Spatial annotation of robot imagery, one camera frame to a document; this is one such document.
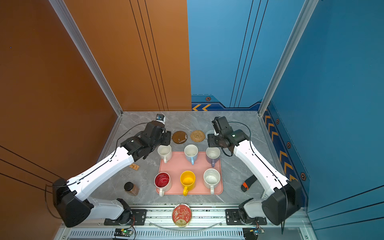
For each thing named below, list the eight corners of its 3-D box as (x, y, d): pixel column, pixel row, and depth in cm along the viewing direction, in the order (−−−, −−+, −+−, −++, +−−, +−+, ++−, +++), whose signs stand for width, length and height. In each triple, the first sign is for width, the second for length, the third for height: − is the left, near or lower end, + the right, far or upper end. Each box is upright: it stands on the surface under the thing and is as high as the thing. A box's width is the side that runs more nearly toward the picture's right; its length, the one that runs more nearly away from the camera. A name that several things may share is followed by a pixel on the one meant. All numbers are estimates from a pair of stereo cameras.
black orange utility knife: (244, 193, 83) (245, 192, 81) (239, 187, 85) (239, 186, 83) (257, 180, 88) (258, 178, 86) (251, 174, 90) (252, 173, 88)
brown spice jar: (129, 196, 82) (122, 190, 74) (132, 187, 84) (125, 181, 77) (137, 196, 82) (131, 190, 74) (139, 187, 84) (133, 181, 77)
